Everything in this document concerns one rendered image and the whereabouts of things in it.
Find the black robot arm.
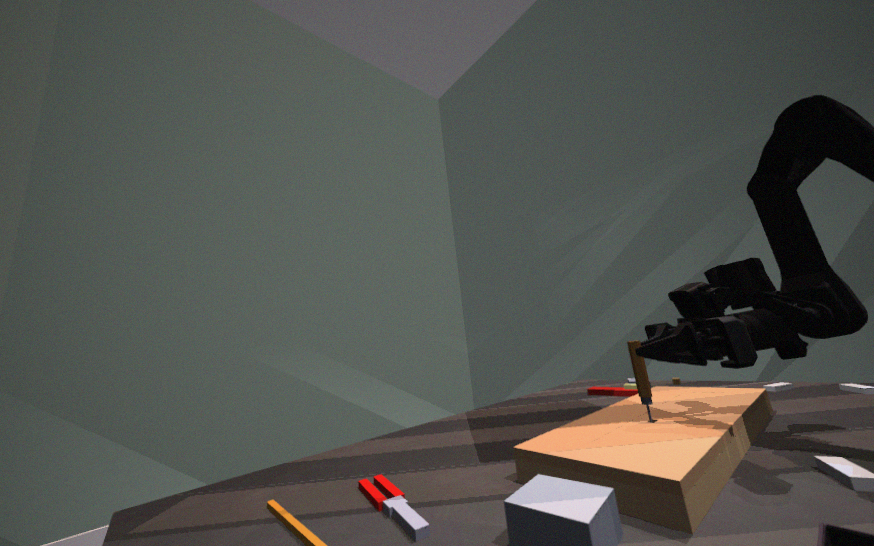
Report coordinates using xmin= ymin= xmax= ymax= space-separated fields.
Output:
xmin=668 ymin=95 xmax=874 ymax=360

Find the tan wooden floor panel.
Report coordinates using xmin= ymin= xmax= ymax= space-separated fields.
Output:
xmin=513 ymin=387 xmax=773 ymax=534

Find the white rectangular block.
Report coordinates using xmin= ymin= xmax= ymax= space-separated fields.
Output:
xmin=814 ymin=456 xmax=874 ymax=491
xmin=838 ymin=384 xmax=874 ymax=394
xmin=763 ymin=382 xmax=794 ymax=392

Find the thin orange rod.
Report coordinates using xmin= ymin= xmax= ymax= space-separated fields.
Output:
xmin=267 ymin=500 xmax=327 ymax=546

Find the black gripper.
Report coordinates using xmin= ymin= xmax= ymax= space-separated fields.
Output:
xmin=635 ymin=313 xmax=758 ymax=369

